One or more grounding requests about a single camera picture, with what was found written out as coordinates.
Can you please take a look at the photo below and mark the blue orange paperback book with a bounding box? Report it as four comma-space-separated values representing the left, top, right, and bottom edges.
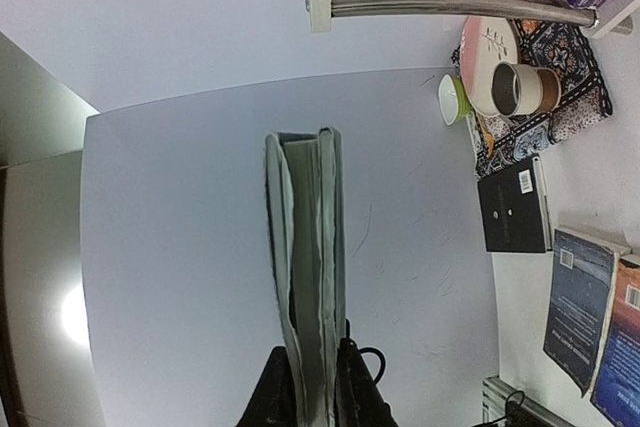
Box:
591, 254, 639, 427

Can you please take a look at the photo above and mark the green bowl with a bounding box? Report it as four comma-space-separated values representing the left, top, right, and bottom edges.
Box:
438, 74, 472, 126

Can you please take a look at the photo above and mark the black notebook with barcode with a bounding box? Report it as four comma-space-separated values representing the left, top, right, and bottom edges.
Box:
477, 155, 552, 254

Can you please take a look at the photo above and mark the dark green hardcover book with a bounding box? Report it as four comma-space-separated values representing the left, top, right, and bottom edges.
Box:
265, 127, 346, 426

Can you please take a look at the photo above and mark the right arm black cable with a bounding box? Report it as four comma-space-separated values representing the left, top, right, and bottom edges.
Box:
357, 346, 387, 393

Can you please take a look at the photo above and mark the patterned placemat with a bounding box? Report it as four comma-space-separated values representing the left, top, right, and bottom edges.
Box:
452, 17, 613, 179

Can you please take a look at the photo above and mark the white two-tier shelf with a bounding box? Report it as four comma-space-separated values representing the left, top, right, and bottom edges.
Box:
305, 0, 639, 39

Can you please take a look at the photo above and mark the dark blue paperback book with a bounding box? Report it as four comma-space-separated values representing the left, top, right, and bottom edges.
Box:
543, 227, 631, 395

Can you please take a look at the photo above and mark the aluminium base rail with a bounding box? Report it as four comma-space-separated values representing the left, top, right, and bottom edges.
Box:
481, 376, 548, 427

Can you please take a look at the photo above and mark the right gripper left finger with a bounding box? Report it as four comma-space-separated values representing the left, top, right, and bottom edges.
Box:
237, 346, 297, 427

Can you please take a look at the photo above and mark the glass cup with brown band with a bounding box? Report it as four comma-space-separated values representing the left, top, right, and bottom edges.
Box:
491, 62, 561, 117

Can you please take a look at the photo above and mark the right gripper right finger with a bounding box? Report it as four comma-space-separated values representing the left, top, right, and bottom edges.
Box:
334, 321, 398, 427

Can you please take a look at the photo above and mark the white pink plate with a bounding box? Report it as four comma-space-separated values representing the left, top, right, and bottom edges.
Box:
459, 16, 519, 117

